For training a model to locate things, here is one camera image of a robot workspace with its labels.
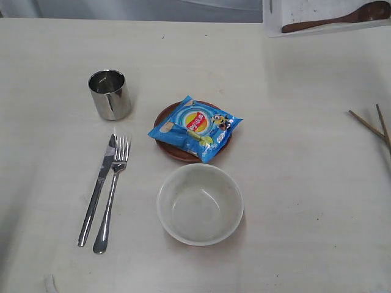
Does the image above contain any brown wooden plate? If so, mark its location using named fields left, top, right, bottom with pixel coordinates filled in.
left=153, top=100, right=233, bottom=163

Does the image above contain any blue chips bag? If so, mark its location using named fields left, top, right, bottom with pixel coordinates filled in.
left=147, top=95, right=244, bottom=163

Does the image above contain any speckled ceramic bowl with flowers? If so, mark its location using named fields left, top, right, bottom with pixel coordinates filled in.
left=156, top=163, right=244, bottom=247

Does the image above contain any silver metal fork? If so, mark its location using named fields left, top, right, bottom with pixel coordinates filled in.
left=93, top=136, right=131, bottom=254

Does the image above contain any silver table knife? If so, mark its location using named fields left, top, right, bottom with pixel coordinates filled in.
left=77, top=134, right=117, bottom=247

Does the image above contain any stainless steel cup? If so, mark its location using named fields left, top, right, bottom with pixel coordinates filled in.
left=88, top=69, right=131, bottom=121

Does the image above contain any white plastic woven basket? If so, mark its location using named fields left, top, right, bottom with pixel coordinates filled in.
left=262, top=0, right=390, bottom=37

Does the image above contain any wooden chopstick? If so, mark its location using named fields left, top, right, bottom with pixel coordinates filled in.
left=375, top=104, right=391, bottom=153
left=348, top=110, right=389, bottom=145

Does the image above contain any brown wooden spoon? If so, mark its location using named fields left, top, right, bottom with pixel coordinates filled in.
left=281, top=1, right=390, bottom=34

